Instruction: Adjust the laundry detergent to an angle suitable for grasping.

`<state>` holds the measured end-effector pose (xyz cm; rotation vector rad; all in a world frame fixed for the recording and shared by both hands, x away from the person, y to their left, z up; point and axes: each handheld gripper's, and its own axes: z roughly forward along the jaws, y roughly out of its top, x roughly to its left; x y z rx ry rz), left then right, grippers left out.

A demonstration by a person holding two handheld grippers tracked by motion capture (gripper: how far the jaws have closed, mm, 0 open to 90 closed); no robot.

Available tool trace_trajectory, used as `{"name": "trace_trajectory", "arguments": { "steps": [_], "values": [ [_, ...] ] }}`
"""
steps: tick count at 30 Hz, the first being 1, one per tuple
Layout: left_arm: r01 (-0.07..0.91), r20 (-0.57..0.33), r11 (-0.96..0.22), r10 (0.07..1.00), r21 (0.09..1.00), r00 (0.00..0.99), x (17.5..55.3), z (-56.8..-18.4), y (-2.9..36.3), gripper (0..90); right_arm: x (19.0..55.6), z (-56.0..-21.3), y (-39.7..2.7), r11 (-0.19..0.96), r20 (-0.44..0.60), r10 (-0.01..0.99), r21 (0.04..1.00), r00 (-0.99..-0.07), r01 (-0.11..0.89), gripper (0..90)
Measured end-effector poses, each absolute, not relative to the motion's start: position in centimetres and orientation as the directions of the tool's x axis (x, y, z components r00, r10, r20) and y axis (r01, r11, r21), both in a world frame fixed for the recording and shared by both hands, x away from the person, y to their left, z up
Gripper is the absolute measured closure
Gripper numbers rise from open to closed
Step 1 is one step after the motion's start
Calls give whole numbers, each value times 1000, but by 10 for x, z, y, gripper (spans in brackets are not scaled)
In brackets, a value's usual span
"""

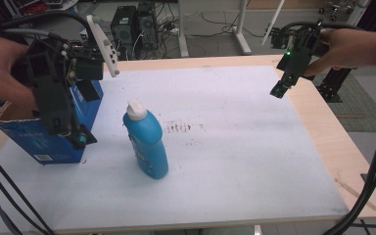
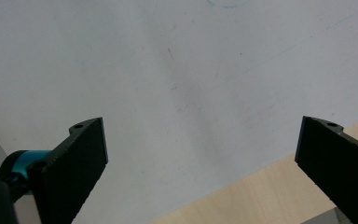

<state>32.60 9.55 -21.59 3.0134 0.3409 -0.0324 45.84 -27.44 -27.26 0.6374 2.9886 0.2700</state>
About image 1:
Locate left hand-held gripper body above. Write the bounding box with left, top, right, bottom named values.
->
left=11, top=14, right=120, bottom=90

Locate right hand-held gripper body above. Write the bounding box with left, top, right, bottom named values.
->
left=268, top=20, right=330, bottom=82

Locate blue cardboard box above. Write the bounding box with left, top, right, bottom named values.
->
left=0, top=76, right=105, bottom=165

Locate blue bottle with white cap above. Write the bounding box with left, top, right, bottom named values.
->
left=122, top=98, right=169, bottom=180

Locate person's right hand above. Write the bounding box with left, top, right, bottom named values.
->
left=305, top=27, right=376, bottom=78

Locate white rod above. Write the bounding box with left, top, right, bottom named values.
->
left=261, top=0, right=286, bottom=46

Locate black computer tower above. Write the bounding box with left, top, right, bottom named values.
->
left=110, top=5, right=137, bottom=56
left=134, top=2, right=160, bottom=54

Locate white table mat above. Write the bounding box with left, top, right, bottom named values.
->
left=0, top=65, right=351, bottom=235

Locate white-legged desk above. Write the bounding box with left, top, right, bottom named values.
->
left=176, top=0, right=253, bottom=59

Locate black aluminium frame stand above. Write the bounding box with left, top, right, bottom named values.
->
left=316, top=0, right=376, bottom=104

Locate black left gripper cable bundle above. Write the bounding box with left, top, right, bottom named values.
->
left=0, top=10, right=94, bottom=235

